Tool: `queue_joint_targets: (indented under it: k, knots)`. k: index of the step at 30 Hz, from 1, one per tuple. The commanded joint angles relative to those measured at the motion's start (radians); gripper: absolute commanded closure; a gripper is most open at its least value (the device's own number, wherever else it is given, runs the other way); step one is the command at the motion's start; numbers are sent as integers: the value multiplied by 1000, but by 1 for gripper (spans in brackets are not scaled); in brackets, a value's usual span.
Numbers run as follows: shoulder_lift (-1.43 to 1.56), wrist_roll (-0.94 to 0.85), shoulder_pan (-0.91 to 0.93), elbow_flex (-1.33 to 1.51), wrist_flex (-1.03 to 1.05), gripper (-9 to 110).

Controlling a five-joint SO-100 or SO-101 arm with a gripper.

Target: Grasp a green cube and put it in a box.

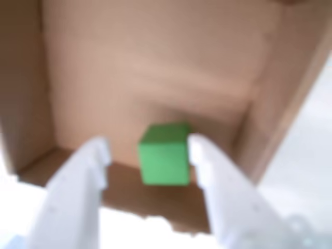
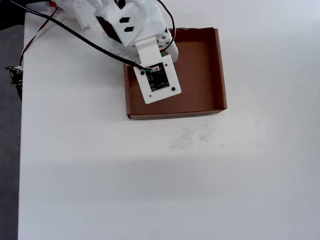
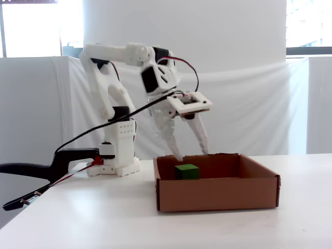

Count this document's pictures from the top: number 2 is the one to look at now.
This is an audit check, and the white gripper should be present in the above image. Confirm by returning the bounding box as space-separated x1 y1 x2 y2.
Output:
103 29 180 64

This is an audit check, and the brown cardboard box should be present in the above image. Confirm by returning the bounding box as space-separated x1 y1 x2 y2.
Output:
123 26 228 120

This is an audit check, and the black circuit board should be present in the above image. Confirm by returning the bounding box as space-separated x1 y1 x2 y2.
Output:
4 65 25 101

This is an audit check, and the black flat object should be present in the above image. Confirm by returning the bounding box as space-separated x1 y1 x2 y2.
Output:
0 0 26 32

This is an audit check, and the white camera mount with board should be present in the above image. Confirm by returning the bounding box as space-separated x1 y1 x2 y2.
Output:
133 37 182 105

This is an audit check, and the white red black servo cable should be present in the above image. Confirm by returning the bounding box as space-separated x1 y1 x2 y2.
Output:
19 6 62 70

